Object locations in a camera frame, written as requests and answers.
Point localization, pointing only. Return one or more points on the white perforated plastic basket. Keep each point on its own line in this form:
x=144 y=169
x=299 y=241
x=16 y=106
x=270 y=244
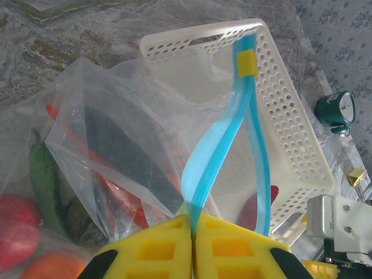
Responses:
x=290 y=116

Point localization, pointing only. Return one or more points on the clear zip-top bag blue zipper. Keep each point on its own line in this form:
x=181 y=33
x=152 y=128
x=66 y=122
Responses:
x=87 y=87

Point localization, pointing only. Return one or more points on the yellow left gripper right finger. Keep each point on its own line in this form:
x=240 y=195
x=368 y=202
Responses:
x=229 y=253

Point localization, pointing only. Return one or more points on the purple-red food toy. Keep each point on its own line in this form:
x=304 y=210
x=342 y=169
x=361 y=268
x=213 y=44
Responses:
x=251 y=209

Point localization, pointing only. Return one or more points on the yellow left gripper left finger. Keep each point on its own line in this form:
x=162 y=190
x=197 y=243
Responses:
x=157 y=253

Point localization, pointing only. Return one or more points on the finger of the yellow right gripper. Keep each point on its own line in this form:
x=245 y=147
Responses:
x=304 y=220
x=319 y=268

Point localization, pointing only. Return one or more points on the long green pepper toy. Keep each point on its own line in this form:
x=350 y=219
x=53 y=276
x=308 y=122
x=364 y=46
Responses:
x=43 y=180

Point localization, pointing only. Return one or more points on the orange fruit toy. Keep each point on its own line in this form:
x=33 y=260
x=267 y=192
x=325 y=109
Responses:
x=52 y=266

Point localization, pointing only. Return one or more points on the yellow binder clip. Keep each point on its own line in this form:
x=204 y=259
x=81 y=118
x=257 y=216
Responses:
x=357 y=175

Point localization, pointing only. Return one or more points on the dark green cucumber toy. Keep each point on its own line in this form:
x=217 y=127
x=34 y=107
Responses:
x=130 y=157

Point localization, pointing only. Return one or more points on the green alarm clock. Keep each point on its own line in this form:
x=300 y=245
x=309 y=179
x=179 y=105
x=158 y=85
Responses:
x=334 y=110

